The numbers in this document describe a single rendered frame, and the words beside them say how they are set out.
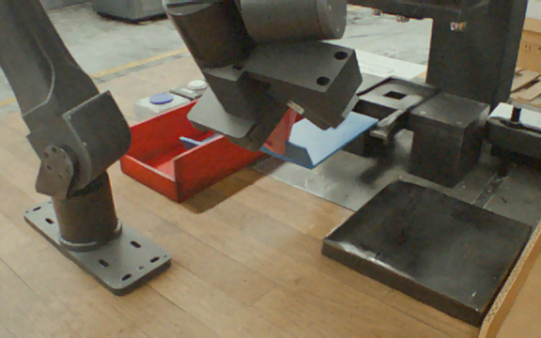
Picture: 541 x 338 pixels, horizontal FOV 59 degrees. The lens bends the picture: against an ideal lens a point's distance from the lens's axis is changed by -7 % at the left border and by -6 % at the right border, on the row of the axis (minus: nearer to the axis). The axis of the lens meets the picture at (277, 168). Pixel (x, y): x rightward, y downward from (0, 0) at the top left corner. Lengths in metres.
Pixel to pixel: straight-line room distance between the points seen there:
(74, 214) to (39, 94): 0.13
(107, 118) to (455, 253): 0.36
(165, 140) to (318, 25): 0.43
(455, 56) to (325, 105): 0.56
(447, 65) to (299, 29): 0.59
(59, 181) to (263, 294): 0.21
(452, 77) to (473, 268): 0.47
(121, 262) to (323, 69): 0.28
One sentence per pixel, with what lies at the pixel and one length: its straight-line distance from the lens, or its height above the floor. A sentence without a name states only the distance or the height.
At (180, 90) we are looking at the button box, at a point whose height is 0.93.
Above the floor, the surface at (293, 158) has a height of 0.99.
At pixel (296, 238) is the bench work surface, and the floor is 0.90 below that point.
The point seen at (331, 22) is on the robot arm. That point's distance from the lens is 0.33.
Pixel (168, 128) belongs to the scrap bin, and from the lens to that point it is 0.72.
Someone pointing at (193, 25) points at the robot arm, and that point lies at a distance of 0.36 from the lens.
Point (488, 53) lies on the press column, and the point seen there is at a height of 1.01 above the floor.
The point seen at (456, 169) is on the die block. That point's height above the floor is 0.93.
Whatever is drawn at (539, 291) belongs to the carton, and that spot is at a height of 0.90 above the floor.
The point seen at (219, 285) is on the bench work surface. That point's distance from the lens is 0.49.
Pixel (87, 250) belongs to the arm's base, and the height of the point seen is 0.91.
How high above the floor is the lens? 1.23
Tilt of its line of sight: 29 degrees down
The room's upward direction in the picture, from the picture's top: straight up
